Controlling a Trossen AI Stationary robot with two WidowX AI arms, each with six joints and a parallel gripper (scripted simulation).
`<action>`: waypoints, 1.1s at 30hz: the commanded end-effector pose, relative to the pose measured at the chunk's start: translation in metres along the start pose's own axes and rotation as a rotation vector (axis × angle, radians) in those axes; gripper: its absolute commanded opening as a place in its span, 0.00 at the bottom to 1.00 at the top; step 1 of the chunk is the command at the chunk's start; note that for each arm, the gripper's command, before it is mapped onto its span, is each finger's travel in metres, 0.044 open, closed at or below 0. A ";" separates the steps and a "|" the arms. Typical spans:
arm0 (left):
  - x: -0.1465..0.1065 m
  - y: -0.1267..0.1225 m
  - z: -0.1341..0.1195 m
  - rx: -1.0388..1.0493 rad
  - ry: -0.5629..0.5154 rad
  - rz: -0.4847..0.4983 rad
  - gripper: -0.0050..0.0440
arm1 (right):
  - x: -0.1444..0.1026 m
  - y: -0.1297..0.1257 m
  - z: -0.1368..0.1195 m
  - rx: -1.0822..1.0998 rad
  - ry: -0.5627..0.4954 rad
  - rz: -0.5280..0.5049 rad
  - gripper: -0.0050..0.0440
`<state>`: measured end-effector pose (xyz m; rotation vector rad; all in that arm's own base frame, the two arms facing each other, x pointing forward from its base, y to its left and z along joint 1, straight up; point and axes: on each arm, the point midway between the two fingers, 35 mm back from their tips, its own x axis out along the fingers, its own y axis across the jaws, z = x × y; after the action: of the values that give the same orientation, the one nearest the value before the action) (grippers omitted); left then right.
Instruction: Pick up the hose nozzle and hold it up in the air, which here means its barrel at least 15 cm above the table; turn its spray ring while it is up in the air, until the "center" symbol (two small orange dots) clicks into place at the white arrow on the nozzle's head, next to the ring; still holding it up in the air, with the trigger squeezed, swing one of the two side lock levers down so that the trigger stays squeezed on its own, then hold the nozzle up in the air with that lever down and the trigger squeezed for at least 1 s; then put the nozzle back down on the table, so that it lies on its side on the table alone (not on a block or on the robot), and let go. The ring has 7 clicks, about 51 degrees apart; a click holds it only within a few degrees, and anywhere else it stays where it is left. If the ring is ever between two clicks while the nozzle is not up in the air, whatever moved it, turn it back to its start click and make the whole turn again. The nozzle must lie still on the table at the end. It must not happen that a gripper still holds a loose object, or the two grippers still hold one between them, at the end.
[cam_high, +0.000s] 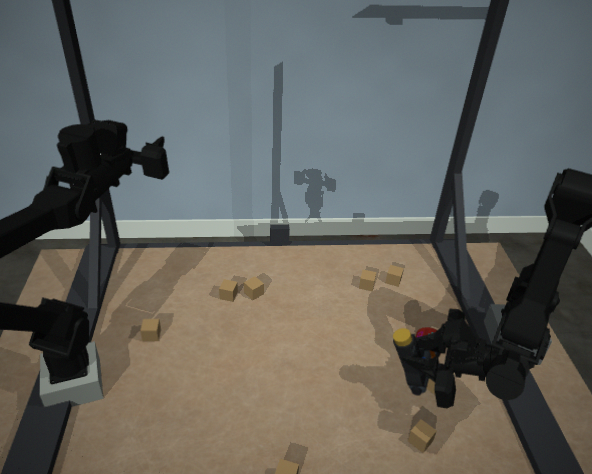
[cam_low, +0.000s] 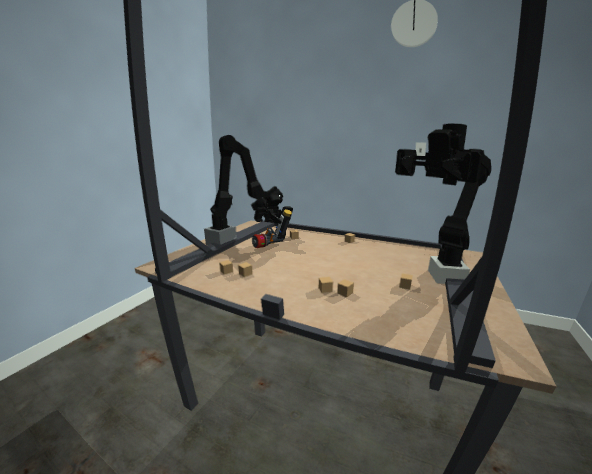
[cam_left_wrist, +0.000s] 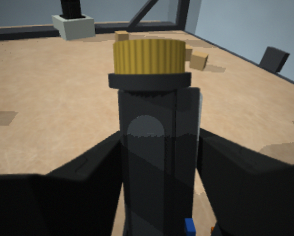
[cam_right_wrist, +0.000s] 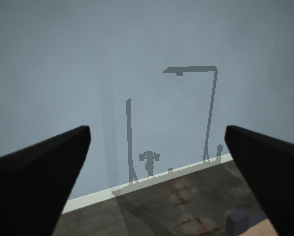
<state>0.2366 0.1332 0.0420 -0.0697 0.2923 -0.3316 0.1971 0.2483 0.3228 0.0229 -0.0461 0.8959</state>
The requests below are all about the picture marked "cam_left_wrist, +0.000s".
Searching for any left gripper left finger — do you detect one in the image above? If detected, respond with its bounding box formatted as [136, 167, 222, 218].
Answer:
[0, 130, 123, 236]

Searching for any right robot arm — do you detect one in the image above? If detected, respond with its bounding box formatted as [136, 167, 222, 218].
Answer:
[59, 0, 86, 20]

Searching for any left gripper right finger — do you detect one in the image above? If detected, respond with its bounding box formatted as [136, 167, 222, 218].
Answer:
[196, 128, 294, 236]

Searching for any small tan block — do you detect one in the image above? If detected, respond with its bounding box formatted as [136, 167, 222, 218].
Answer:
[186, 45, 193, 61]
[115, 31, 129, 42]
[189, 51, 209, 71]

